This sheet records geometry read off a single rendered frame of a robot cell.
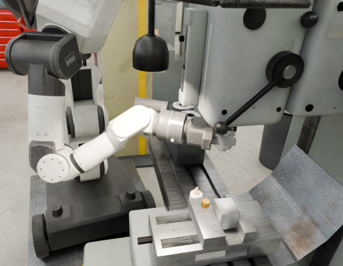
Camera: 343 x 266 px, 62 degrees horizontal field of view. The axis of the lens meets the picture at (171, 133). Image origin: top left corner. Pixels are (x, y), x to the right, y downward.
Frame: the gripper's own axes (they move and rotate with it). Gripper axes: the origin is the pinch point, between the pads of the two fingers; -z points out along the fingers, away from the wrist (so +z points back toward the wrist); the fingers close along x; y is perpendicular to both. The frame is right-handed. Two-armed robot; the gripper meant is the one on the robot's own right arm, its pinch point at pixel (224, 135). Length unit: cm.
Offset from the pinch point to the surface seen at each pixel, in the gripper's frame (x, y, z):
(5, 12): 341, 35, 353
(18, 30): 348, 60, 339
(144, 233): -4.0, 39.9, 20.6
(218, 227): -13.1, 20.5, -2.3
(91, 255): -8, 52, 39
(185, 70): -6.7, -18.2, 11.2
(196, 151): 28.9, 25.1, 9.0
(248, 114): -9.1, -11.0, -4.0
